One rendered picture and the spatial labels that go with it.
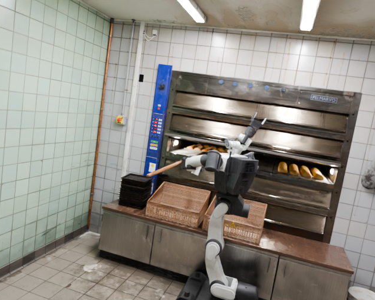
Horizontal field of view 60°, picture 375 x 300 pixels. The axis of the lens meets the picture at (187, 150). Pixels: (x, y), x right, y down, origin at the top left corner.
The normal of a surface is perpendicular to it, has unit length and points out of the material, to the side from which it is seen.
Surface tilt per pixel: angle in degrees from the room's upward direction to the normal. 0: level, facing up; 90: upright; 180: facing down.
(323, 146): 70
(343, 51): 90
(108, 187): 90
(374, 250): 90
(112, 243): 90
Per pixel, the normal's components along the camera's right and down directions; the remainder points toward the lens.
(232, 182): -0.77, -0.04
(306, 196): -0.22, -0.26
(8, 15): 0.94, 0.18
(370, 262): -0.29, 0.08
